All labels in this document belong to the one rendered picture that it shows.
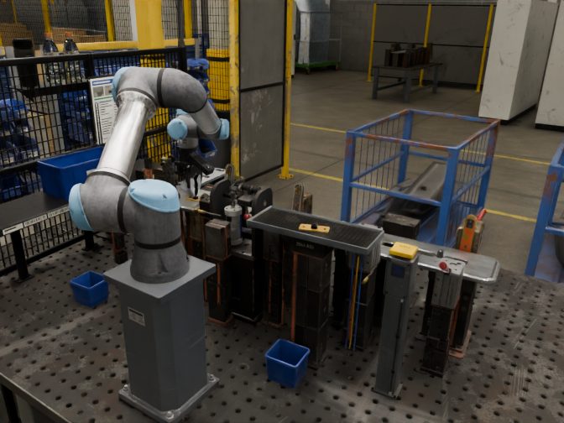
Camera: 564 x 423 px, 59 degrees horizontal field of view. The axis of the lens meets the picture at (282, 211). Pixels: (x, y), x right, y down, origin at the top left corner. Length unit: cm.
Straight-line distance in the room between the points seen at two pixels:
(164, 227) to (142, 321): 25
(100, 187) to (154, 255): 21
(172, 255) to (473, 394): 96
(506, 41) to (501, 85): 70
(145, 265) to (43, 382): 58
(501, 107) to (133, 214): 853
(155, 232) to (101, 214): 13
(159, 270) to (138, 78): 56
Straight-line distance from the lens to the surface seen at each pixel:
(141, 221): 122
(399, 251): 132
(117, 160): 134
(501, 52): 935
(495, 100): 941
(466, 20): 1359
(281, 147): 543
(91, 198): 127
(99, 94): 239
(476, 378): 170
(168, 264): 126
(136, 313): 132
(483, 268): 167
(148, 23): 267
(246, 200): 161
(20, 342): 190
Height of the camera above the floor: 173
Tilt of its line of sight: 22 degrees down
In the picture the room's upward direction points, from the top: 1 degrees clockwise
